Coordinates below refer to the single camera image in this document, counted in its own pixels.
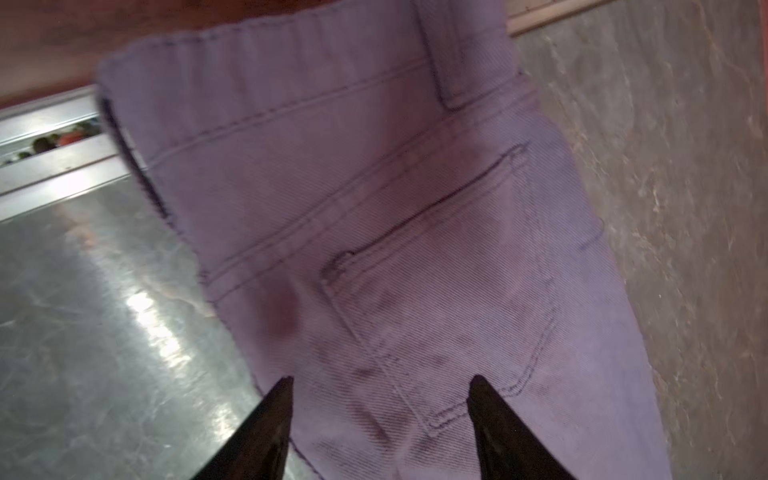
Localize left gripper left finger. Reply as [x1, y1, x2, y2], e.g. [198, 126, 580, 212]
[193, 376, 294, 480]

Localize aluminium front rail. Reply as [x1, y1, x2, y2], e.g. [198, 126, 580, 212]
[1, 86, 128, 221]

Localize purple trousers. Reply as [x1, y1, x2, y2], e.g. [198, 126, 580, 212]
[97, 1, 671, 479]

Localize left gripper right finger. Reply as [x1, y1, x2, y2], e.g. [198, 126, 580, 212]
[467, 375, 574, 480]

